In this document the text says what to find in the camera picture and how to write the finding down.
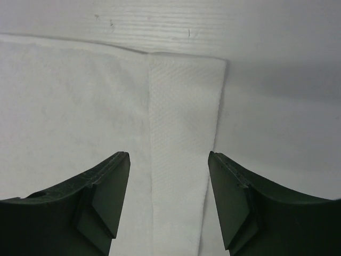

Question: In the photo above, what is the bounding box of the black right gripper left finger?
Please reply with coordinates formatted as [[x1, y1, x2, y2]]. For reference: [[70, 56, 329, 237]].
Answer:
[[1, 151, 131, 255]]

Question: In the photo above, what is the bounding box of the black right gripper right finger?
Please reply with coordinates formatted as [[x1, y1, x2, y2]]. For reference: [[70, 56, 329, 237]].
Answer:
[[208, 152, 340, 255]]

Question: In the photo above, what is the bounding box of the white terry towel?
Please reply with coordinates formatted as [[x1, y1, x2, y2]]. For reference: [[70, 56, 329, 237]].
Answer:
[[1, 35, 227, 255]]

